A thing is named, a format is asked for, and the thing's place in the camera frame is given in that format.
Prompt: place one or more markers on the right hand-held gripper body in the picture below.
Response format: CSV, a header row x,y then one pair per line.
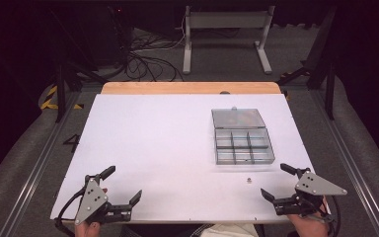
x,y
312,190

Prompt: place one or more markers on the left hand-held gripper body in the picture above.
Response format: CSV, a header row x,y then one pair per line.
x,y
91,199

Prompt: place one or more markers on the small screw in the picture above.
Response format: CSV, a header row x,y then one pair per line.
x,y
249,180

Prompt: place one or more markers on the clear plastic compartment box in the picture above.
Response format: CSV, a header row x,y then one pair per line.
x,y
242,136

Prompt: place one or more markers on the person's left hand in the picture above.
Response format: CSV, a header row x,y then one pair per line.
x,y
88,229

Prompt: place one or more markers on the person's right hand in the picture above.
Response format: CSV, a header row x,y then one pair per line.
x,y
308,226

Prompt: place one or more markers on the person's light clothing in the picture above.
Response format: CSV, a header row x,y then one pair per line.
x,y
228,231

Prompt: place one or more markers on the black tripod stand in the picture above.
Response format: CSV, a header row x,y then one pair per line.
x,y
60,89
322,56

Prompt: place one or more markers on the aluminium floor rail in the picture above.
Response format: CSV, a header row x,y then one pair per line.
x,y
352,164
36,171

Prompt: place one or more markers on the white metal stand frame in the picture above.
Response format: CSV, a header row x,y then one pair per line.
x,y
227,20

